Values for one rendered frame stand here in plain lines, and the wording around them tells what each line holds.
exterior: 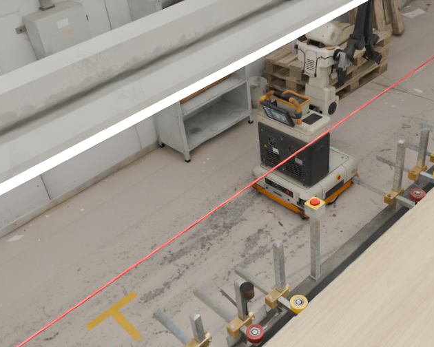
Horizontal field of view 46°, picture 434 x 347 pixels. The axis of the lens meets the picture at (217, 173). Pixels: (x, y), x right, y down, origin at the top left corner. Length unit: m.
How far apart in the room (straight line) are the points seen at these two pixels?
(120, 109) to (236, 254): 3.02
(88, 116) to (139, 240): 3.28
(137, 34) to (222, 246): 3.12
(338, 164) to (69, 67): 3.48
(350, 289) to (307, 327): 0.29
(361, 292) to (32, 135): 1.86
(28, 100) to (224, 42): 0.44
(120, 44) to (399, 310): 1.83
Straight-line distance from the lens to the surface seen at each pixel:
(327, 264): 2.87
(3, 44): 4.19
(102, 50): 0.97
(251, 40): 1.18
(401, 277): 2.59
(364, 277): 2.56
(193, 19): 1.08
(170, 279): 3.85
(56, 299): 4.02
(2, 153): 0.93
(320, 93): 4.04
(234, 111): 5.34
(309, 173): 3.92
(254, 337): 2.34
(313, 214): 2.44
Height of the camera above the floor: 2.81
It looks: 37 degrees down
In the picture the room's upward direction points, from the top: 9 degrees counter-clockwise
